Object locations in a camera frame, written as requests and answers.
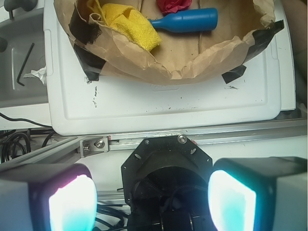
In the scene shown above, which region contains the black allen key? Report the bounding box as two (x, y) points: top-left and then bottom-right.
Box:
(16, 43), (35, 86)

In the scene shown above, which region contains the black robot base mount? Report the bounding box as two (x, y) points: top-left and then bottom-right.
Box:
(121, 135), (215, 231)

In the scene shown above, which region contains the blue plastic bottle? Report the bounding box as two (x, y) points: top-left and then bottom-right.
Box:
(149, 8), (218, 33)

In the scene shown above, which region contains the grey plastic tray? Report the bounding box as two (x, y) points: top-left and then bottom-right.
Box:
(0, 0), (48, 108)

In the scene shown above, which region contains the black cable bundle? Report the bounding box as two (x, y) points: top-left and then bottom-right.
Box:
(0, 112), (56, 164)

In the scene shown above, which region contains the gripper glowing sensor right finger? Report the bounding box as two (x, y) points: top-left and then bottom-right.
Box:
(208, 156), (308, 231)

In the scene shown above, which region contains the metal corner bracket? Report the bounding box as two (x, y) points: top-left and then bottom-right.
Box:
(79, 136), (109, 158)

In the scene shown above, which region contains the red crumpled cloth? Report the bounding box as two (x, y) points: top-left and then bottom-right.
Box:
(156, 0), (192, 15)

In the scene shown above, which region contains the aluminium frame rail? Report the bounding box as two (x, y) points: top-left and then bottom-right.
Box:
(0, 118), (308, 168)

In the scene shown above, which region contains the white plastic lid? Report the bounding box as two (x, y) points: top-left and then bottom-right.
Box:
(44, 0), (295, 135)

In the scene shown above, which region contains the brown paper bag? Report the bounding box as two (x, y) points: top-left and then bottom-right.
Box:
(53, 0), (283, 85)

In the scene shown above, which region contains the yellow cloth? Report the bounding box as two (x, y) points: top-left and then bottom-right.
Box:
(86, 0), (162, 51)

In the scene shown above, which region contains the crumpled white paper scrap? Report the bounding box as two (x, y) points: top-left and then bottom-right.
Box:
(23, 66), (47, 86)

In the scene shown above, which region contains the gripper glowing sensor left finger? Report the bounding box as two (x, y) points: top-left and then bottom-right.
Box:
(0, 163), (97, 231)

